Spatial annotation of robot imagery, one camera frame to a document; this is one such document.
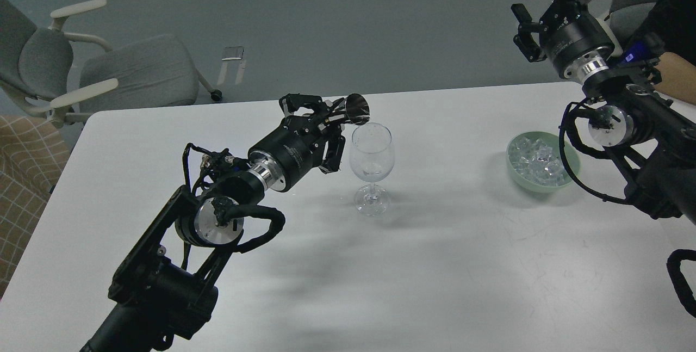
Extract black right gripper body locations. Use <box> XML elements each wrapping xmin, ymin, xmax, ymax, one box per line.
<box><xmin>538</xmin><ymin>8</ymin><xmax>614</xmax><ymax>81</ymax></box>

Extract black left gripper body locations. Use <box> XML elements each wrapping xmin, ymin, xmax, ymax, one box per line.
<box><xmin>248</xmin><ymin>115</ymin><xmax>332</xmax><ymax>193</ymax></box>

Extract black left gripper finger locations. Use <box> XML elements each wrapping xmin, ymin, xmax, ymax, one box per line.
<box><xmin>279</xmin><ymin>94</ymin><xmax>340</xmax><ymax>124</ymax></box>
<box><xmin>319</xmin><ymin>124</ymin><xmax>346</xmax><ymax>174</ymax></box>

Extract steel double jigger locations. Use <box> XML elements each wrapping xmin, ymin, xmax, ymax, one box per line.
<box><xmin>325</xmin><ymin>92</ymin><xmax>370</xmax><ymax>126</ymax></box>

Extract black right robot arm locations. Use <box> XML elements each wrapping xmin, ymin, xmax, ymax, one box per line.
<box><xmin>511</xmin><ymin>0</ymin><xmax>695</xmax><ymax>221</ymax></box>

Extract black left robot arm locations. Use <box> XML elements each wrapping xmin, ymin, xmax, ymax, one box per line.
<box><xmin>82</xmin><ymin>94</ymin><xmax>370</xmax><ymax>351</ymax></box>

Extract clear wine glass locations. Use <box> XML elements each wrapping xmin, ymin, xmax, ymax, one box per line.
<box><xmin>350</xmin><ymin>123</ymin><xmax>395</xmax><ymax>216</ymax></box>

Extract clear ice cubes pile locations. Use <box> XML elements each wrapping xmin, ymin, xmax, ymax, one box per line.
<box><xmin>508</xmin><ymin>136</ymin><xmax>568</xmax><ymax>187</ymax></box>

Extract metal floor plate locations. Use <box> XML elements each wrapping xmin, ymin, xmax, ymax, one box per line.
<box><xmin>221</xmin><ymin>46</ymin><xmax>244</xmax><ymax>62</ymax></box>

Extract seated person black shirt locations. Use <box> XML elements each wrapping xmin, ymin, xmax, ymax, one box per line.
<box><xmin>629</xmin><ymin>0</ymin><xmax>695</xmax><ymax>105</ymax></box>

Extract green bowl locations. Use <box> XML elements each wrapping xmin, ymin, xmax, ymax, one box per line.
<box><xmin>506</xmin><ymin>131</ymin><xmax>574</xmax><ymax>194</ymax></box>

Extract grey office chair left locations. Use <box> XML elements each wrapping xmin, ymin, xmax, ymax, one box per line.
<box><xmin>1</xmin><ymin>0</ymin><xmax>223</xmax><ymax>127</ymax></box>

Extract beige checkered cloth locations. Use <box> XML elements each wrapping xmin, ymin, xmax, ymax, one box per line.
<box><xmin>1</xmin><ymin>115</ymin><xmax>70</xmax><ymax>295</ymax></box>

